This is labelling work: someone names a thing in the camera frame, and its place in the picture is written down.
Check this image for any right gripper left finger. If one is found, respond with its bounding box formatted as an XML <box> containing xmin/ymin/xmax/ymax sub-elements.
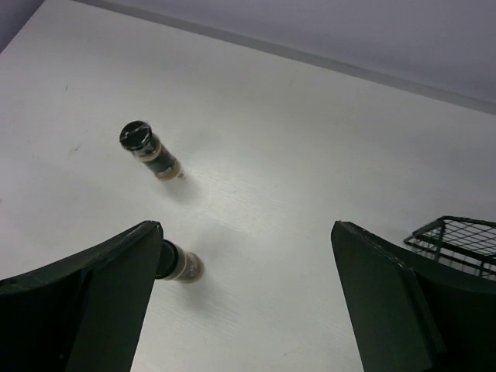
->
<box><xmin>1</xmin><ymin>221</ymin><xmax>163</xmax><ymax>371</ymax></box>

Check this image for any spice jar black lid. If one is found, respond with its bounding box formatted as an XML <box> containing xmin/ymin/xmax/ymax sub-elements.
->
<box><xmin>155</xmin><ymin>239</ymin><xmax>204</xmax><ymax>284</ymax></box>
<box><xmin>119</xmin><ymin>120</ymin><xmax>182</xmax><ymax>180</ymax></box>

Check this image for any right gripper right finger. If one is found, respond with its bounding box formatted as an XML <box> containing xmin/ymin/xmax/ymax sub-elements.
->
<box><xmin>331</xmin><ymin>222</ymin><xmax>495</xmax><ymax>371</ymax></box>

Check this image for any black wire basket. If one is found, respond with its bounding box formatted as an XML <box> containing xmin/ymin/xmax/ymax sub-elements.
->
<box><xmin>403</xmin><ymin>215</ymin><xmax>495</xmax><ymax>281</ymax></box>

